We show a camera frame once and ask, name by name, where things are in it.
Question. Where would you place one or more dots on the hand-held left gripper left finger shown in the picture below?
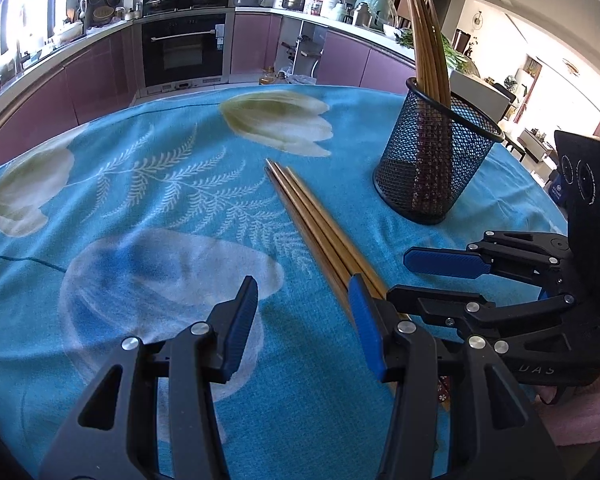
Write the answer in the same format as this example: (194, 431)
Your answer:
(240, 330)

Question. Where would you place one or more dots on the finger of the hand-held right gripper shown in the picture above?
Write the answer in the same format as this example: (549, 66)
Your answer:
(445, 262)
(430, 302)

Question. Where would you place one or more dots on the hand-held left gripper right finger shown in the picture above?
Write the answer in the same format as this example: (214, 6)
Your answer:
(367, 330)

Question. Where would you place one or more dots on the black mesh holder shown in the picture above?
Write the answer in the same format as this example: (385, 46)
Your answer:
(430, 170)

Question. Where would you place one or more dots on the bunch of wooden chopsticks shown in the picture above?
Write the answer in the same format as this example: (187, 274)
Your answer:
(427, 50)

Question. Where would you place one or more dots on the blue floral tablecloth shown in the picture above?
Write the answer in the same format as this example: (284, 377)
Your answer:
(170, 210)

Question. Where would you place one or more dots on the black chair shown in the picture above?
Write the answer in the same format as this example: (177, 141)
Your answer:
(505, 97)

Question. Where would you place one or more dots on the green leafy vegetables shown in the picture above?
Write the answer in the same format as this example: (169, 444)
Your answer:
(457, 57)

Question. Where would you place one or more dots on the purple base cabinets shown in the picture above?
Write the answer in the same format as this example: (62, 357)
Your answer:
(345, 55)
(80, 85)

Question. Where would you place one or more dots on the white bowl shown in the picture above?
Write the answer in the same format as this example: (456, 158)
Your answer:
(392, 31)

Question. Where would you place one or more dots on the steel thermos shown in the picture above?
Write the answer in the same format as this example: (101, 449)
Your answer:
(362, 16)

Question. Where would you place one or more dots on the mint green air fryer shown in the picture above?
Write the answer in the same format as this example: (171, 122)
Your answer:
(380, 5)

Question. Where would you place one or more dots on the black integrated stove oven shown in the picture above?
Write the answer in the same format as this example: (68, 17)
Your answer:
(185, 50)

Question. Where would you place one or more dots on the white casserole pot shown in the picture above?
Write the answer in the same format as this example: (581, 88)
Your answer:
(71, 32)

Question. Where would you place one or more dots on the woven basket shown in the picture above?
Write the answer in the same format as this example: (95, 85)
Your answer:
(103, 14)

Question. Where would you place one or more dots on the steel faucet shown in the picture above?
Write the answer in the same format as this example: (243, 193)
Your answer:
(21, 52)

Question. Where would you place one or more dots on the wall clock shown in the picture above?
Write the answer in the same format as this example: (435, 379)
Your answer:
(477, 19)

